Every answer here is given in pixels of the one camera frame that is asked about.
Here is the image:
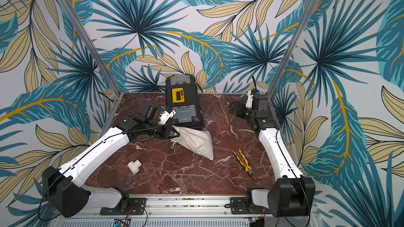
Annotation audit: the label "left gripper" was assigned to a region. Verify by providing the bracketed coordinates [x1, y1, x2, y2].
[144, 120, 182, 139]

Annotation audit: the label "cream cloth soil bag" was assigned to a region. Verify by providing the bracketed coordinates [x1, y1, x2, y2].
[171, 126, 214, 161]

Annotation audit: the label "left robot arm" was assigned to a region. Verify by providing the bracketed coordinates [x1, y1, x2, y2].
[42, 103, 180, 218]

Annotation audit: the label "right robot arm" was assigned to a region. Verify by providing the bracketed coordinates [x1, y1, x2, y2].
[230, 92, 316, 217]

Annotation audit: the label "black yellow toolbox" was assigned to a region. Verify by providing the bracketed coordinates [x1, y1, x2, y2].
[166, 74, 204, 130]

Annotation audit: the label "white pipe fitting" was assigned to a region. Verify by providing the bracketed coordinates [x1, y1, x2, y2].
[127, 160, 142, 174]

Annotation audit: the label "yellow black pliers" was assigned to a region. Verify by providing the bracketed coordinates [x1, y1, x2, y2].
[233, 149, 256, 180]

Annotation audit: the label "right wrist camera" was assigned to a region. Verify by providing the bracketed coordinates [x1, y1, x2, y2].
[246, 88, 260, 108]

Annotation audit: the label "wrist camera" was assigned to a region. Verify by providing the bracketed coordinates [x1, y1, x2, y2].
[246, 88, 260, 108]
[158, 107, 176, 125]

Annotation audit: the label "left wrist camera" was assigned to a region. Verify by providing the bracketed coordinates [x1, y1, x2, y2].
[158, 107, 176, 125]

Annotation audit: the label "aluminium front rail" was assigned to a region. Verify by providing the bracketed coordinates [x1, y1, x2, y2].
[50, 194, 325, 227]

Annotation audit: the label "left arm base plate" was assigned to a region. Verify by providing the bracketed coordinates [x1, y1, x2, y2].
[100, 198, 147, 215]

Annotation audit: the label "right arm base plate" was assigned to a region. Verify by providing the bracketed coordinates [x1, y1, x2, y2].
[224, 197, 270, 215]

